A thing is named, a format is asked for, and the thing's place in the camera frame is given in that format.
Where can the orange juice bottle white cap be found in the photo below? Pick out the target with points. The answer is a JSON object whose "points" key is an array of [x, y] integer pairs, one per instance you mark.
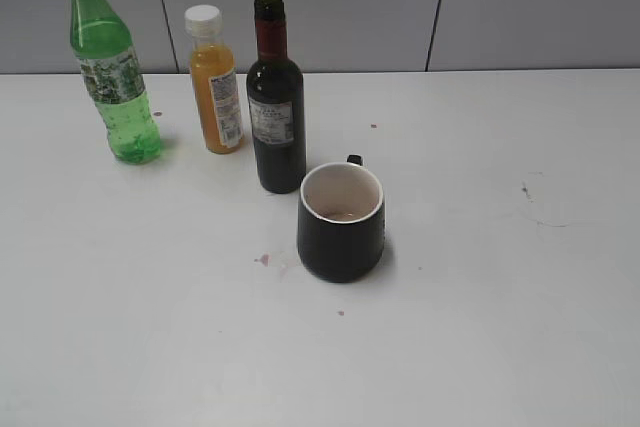
{"points": [[213, 74]]}

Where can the green plastic soda bottle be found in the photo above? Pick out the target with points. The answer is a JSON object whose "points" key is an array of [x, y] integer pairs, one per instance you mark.
{"points": [[103, 46]]}

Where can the dark red wine bottle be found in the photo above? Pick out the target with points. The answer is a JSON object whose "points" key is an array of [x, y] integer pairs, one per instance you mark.
{"points": [[274, 86]]}

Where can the black mug white inside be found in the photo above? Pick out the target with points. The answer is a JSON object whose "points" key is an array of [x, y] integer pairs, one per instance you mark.
{"points": [[341, 221]]}

